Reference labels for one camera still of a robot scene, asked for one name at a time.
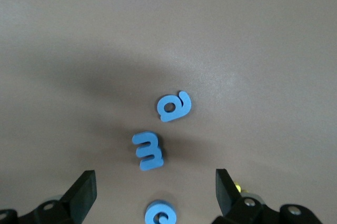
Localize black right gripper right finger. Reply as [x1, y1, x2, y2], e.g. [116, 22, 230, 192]
[213, 168, 323, 224]

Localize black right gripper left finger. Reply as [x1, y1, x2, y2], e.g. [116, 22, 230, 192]
[0, 170, 98, 224]

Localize blue foam letter G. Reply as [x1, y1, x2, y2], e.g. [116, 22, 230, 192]
[144, 199, 177, 224]

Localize blue foam letter E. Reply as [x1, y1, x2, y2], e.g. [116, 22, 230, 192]
[131, 133, 164, 171]

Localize blue foam letter a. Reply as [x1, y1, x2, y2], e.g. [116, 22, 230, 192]
[157, 91, 192, 123]

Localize yellow foam letter K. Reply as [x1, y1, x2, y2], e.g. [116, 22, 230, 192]
[233, 181, 250, 195]

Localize brown table cover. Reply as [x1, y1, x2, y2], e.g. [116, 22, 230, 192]
[0, 0, 337, 224]

